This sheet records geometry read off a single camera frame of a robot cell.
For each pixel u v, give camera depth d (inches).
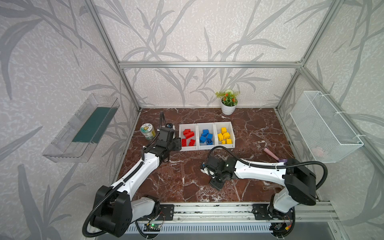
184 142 38.9
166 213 29.0
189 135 40.1
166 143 24.9
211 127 39.9
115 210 15.4
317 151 28.6
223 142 39.0
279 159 36.8
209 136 40.4
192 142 39.0
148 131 37.8
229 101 41.4
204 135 40.2
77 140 24.8
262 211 28.7
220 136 38.8
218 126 41.2
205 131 41.1
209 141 37.9
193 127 38.0
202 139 38.4
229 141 38.6
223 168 23.9
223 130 40.1
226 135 39.6
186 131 40.7
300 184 17.0
